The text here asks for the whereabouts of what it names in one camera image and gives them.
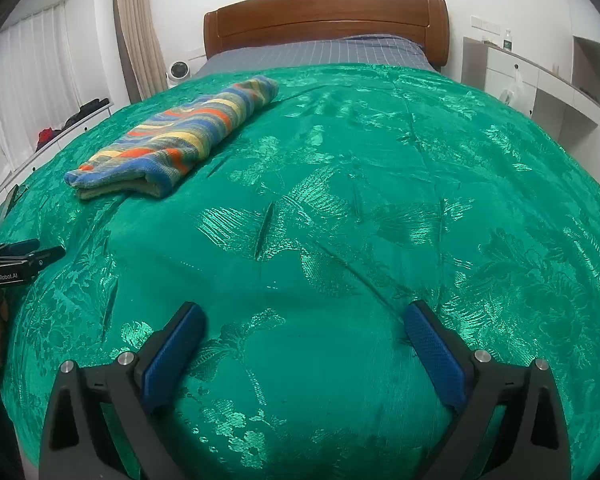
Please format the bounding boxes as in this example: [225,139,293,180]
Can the grey checked bed sheet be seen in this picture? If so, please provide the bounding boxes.
[192,35,441,78]

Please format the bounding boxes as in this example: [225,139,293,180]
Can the green satin blanket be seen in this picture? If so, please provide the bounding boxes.
[0,62,600,480]

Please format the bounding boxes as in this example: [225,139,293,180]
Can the white window bench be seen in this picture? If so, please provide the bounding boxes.
[0,100,131,211]

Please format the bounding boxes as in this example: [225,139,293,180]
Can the beige curtain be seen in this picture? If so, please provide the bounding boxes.
[112,0,170,103]

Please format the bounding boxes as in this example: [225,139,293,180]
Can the wooden headboard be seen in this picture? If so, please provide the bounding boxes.
[203,0,450,72]

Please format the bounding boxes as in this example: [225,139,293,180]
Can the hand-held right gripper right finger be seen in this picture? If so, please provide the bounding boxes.
[402,301,572,480]

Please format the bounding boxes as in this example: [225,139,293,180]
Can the white cabinet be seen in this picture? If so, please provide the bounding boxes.
[461,35,600,141]

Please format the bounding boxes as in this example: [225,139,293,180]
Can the white sheer curtain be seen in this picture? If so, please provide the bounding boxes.
[0,0,88,176]

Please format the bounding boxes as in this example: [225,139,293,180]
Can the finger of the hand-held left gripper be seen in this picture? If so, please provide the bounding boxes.
[0,239,41,261]
[26,246,66,274]

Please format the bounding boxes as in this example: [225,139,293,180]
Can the small white fan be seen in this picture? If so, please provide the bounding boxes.
[166,60,193,90]

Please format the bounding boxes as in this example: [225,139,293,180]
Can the black clothes pile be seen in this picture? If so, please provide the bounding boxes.
[60,97,115,131]

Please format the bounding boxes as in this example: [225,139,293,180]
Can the red cloth item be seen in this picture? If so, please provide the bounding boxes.
[36,127,61,151]

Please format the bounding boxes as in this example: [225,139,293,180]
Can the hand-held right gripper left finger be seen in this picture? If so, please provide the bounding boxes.
[39,301,206,480]

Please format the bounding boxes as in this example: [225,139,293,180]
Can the white plastic bag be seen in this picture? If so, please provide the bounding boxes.
[497,67,526,108]

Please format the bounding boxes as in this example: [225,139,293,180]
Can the striped knit sweater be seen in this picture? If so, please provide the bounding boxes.
[64,75,280,202]

